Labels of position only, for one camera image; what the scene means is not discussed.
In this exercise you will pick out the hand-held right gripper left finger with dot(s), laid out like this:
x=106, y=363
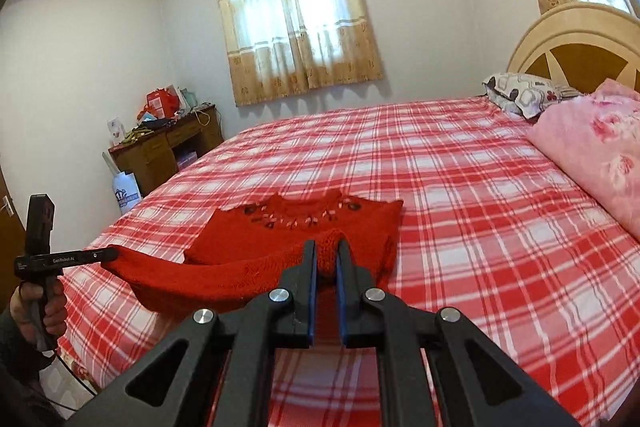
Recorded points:
x=312, y=297

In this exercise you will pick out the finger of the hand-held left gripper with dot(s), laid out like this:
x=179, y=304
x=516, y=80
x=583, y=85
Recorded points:
x=102, y=254

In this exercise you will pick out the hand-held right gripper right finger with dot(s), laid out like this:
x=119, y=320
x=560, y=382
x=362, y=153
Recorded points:
x=342, y=297

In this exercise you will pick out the red embroidered knit sweater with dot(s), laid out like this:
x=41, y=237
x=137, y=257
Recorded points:
x=260, y=267

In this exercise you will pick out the person's left forearm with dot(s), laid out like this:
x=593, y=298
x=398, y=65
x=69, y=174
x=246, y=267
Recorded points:
x=20, y=367

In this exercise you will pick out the person's left hand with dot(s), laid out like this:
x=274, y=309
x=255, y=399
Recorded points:
x=52, y=314

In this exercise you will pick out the brown wooden door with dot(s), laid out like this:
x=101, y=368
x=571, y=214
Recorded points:
x=7, y=217

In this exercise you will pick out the white paper bag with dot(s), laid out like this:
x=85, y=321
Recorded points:
x=126, y=192

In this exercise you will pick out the brown wooden desk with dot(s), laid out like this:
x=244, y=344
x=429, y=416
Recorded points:
x=145, y=162

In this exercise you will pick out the green cloth bundle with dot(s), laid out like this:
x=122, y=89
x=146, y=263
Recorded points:
x=135, y=135

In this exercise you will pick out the bed with red plaid sheet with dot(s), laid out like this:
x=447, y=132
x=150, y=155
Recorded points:
x=450, y=207

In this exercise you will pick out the dark cloth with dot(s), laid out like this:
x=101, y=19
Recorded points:
x=155, y=124

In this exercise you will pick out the red gift bag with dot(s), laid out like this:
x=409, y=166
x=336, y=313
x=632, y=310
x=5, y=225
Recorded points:
x=160, y=103

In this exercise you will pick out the white gift bag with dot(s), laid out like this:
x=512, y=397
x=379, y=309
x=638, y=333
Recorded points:
x=182, y=99

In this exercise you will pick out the beige floral window curtain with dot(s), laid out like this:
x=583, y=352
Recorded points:
x=300, y=57

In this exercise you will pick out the grey patterned pillow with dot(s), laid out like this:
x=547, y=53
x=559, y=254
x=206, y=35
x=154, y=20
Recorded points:
x=525, y=94

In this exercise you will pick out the pink floral quilt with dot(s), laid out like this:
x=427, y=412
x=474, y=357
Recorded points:
x=595, y=147

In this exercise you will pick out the cream wooden headboard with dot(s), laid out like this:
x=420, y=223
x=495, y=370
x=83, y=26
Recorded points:
x=550, y=42

